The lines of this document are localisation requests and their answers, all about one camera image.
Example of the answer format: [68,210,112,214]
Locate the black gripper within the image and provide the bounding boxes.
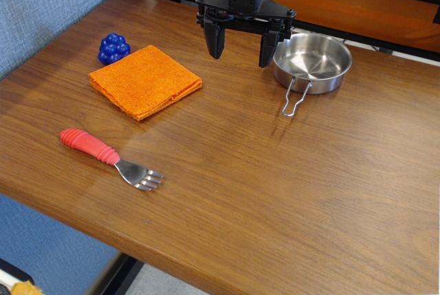
[195,0,296,68]

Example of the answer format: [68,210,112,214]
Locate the blue toy grapes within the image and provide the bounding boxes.
[98,33,131,65]

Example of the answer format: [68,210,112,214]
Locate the orange panel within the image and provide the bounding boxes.
[274,0,439,52]

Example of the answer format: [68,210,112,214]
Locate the orange folded cloth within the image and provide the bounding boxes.
[89,45,203,121]

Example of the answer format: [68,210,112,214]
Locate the yellow object at corner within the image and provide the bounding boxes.
[10,281,43,295]

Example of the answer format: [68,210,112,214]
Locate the silver pan with handle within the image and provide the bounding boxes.
[273,33,353,118]

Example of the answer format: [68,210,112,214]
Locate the fork with red handle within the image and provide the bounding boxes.
[59,129,164,191]

